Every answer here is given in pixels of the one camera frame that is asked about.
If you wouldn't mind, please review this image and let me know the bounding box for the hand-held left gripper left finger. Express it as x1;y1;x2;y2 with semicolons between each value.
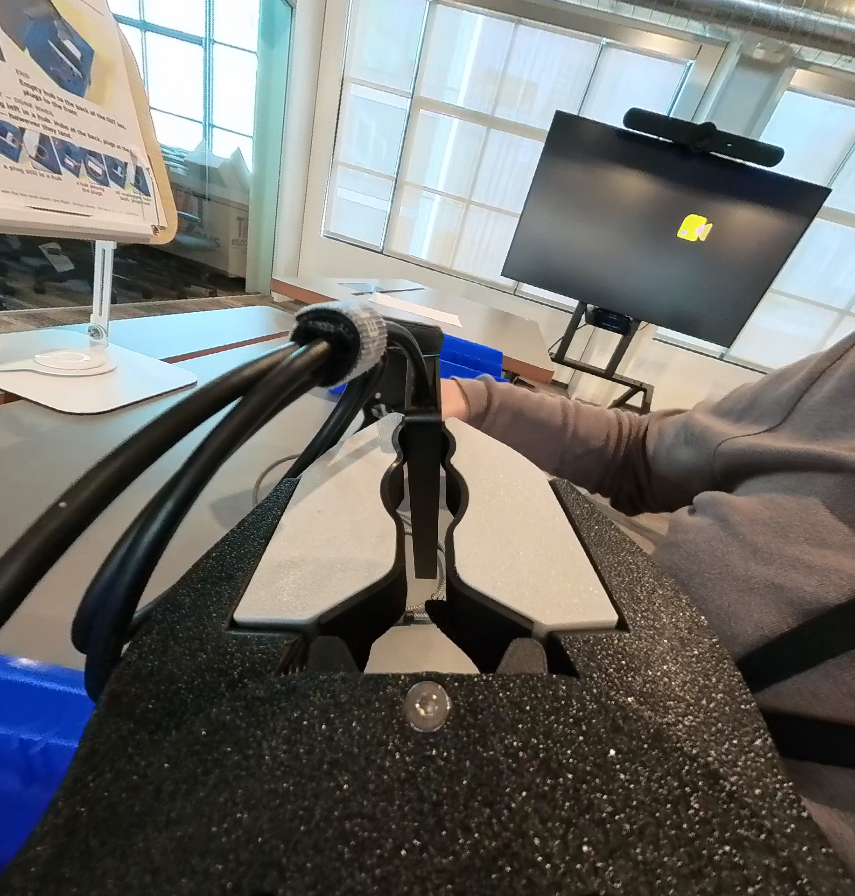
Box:
230;413;407;630

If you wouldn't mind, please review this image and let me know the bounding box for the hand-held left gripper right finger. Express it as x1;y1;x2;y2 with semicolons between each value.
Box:
427;417;623;631

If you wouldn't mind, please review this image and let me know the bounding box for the black usb hub cable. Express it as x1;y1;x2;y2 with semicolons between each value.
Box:
0;325;430;702

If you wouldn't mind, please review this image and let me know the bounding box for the person's right hand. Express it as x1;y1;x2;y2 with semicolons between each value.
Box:
440;377;475;423

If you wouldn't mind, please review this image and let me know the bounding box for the white paper sheet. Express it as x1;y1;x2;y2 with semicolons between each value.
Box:
389;297;465;329

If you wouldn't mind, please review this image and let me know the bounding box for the blue plastic bin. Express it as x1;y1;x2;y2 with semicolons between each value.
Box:
328;360;514;397
442;333;504;370
0;651;98;896

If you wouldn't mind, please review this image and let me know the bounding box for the background conference table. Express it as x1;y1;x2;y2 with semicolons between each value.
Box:
270;275;556;384

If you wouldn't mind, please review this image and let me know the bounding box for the black monitor stand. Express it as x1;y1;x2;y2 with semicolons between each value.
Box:
548;300;658;412

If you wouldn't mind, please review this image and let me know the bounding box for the small black device box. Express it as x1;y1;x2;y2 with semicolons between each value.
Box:
585;304;637;336

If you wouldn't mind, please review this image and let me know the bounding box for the large grid window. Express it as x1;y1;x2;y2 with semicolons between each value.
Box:
321;0;855;379

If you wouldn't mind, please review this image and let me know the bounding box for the large black monitor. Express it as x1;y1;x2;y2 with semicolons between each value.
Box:
501;110;832;350

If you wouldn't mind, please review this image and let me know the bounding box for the person's upper body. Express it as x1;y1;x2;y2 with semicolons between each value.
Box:
610;325;855;896

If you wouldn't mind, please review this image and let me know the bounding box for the black webcam bar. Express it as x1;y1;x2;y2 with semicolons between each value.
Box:
623;106;786;169

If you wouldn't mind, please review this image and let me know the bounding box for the instruction board on stand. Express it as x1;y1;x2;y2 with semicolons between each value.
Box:
0;0;199;415

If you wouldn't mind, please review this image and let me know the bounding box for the velcro cable strap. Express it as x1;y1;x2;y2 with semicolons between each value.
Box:
291;302;388;390

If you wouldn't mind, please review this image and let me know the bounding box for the black harness strap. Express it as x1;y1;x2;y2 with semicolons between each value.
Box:
736;608;855;772

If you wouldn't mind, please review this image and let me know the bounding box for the silver ceiling duct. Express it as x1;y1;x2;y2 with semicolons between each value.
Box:
610;0;855;44

